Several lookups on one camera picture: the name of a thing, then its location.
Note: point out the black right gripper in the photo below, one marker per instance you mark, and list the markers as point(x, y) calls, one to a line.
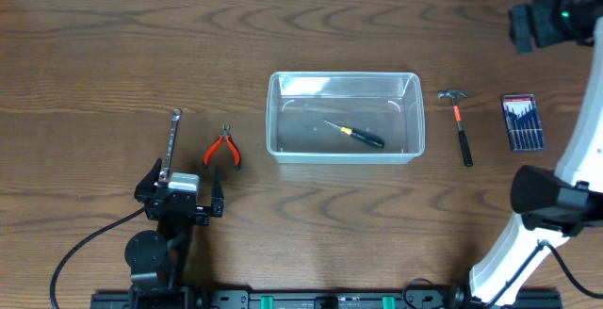
point(543, 34)

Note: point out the claw hammer orange black handle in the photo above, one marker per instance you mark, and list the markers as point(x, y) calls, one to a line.
point(453, 95)

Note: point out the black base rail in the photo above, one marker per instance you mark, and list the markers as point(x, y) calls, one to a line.
point(240, 299)

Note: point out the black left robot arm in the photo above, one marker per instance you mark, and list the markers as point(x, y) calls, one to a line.
point(157, 258)

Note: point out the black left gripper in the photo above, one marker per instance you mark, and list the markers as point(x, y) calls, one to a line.
point(180, 203)

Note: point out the clear plastic storage container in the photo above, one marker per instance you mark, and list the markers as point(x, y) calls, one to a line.
point(388, 105)

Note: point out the black yellow screwdriver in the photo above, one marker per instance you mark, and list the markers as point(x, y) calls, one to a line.
point(356, 134)

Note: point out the silver combination wrench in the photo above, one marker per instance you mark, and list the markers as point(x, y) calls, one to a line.
point(165, 171)

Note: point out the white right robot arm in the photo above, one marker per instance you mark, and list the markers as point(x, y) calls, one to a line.
point(549, 207)

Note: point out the blue precision screwdriver set case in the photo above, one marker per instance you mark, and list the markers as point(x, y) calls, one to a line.
point(524, 129)

